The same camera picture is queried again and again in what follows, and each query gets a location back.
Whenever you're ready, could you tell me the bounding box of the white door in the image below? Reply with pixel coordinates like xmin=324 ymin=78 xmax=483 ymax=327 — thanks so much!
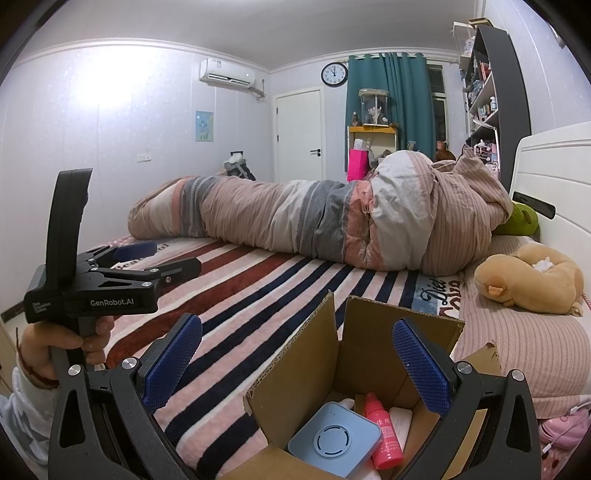
xmin=272 ymin=89 xmax=323 ymax=184

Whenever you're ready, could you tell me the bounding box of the person's left hand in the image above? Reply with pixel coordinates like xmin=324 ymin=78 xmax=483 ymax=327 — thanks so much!
xmin=17 ymin=316 xmax=116 ymax=388

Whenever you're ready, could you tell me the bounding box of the white cable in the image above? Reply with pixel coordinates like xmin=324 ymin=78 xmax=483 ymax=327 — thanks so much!
xmin=543 ymin=401 xmax=591 ymax=459

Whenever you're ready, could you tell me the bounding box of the white slim handheld device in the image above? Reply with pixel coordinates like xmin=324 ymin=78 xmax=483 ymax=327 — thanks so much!
xmin=389 ymin=405 xmax=415 ymax=454

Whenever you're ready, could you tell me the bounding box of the glass display case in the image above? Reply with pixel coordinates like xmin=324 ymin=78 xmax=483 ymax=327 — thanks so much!
xmin=358 ymin=88 xmax=391 ymax=127

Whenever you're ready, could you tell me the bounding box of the person's left forearm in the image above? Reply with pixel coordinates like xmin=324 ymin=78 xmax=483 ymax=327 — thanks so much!
xmin=0 ymin=367 xmax=62 ymax=480

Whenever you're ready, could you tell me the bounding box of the dark bookshelf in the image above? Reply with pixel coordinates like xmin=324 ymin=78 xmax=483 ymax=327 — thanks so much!
xmin=458 ymin=22 xmax=533 ymax=195

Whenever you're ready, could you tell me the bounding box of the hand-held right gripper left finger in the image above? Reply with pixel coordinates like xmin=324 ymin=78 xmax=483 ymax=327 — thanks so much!
xmin=47 ymin=313 xmax=203 ymax=480

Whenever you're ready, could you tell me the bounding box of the pink striped pillow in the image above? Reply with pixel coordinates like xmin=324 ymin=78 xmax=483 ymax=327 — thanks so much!
xmin=454 ymin=234 xmax=591 ymax=419

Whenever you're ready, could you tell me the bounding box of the pink bag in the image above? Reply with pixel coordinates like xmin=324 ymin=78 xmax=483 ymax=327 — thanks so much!
xmin=348 ymin=148 xmax=369 ymax=182

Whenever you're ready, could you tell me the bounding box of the white air conditioner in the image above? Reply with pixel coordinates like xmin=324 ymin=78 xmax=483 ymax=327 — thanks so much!
xmin=199 ymin=58 xmax=256 ymax=89

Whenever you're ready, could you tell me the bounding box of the black bag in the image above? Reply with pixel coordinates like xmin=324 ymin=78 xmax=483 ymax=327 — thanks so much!
xmin=223 ymin=150 xmax=256 ymax=182

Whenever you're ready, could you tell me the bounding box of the pink spray bottle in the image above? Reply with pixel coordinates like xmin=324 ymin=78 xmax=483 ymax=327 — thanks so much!
xmin=364 ymin=392 xmax=403 ymax=471

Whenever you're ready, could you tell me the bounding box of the striped fleece blanket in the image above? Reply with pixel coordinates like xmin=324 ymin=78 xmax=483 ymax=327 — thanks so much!
xmin=78 ymin=233 xmax=462 ymax=480

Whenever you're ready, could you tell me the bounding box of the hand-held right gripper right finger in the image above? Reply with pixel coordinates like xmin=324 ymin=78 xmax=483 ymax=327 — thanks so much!
xmin=392 ymin=317 xmax=542 ymax=480

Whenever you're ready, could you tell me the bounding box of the rolled pink grey quilt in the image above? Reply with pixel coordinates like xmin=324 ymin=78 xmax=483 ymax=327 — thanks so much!
xmin=126 ymin=148 xmax=514 ymax=274

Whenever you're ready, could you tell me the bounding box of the green plush toy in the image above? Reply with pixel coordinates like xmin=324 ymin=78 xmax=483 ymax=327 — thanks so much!
xmin=495 ymin=201 xmax=540 ymax=237

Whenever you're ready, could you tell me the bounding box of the teal curtain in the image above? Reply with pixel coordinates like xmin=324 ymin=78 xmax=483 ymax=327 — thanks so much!
xmin=346 ymin=52 xmax=437 ymax=160

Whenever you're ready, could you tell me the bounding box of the blue wall poster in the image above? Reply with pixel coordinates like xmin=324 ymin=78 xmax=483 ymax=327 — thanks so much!
xmin=195 ymin=110 xmax=214 ymax=143

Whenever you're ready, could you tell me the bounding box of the round black wall clock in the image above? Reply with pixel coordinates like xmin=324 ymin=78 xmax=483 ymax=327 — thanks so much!
xmin=320 ymin=62 xmax=349 ymax=88

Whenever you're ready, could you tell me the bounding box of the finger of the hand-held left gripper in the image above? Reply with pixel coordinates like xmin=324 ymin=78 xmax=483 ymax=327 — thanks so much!
xmin=78 ymin=240 xmax=158 ymax=269
xmin=91 ymin=257 xmax=203 ymax=289

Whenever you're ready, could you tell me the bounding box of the blue square device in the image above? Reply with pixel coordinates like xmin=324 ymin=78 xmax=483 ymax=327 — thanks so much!
xmin=287 ymin=401 xmax=382 ymax=479

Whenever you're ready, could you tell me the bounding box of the yellow shelf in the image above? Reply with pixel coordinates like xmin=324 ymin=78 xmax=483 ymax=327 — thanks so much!
xmin=346 ymin=125 xmax=399 ymax=172

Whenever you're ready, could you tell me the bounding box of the brown plush toy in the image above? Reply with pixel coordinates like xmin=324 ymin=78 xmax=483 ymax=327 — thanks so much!
xmin=474 ymin=243 xmax=585 ymax=316

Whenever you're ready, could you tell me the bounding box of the brown cardboard box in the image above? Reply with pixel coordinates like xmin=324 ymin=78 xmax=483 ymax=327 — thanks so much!
xmin=243 ymin=291 xmax=502 ymax=480

